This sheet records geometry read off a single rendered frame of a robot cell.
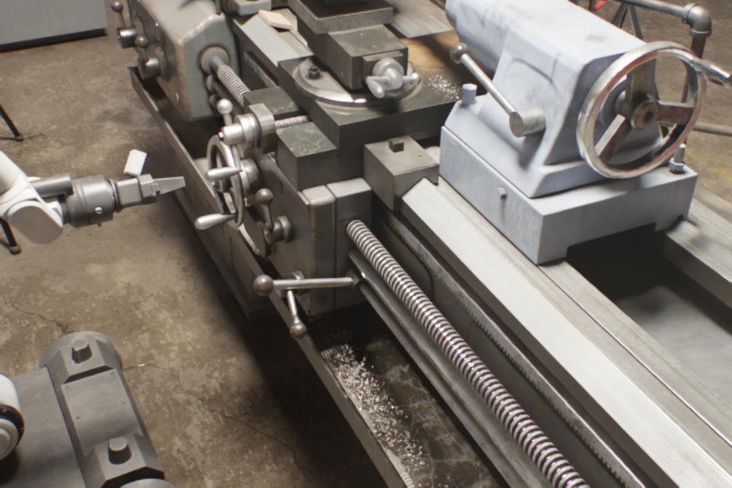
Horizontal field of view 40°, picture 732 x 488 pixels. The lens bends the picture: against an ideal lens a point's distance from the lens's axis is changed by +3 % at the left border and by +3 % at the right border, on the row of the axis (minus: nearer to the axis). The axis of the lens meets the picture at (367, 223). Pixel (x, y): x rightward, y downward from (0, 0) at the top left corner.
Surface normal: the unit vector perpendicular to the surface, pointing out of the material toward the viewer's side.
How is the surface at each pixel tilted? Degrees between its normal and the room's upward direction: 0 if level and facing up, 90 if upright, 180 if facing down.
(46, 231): 100
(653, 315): 13
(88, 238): 0
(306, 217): 90
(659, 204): 90
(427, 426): 0
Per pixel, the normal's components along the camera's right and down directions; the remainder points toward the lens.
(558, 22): 0.01, -0.83
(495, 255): -0.51, -0.55
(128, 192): 0.38, 0.01
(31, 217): 0.42, 0.65
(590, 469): -0.90, 0.22
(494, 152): -0.79, -0.20
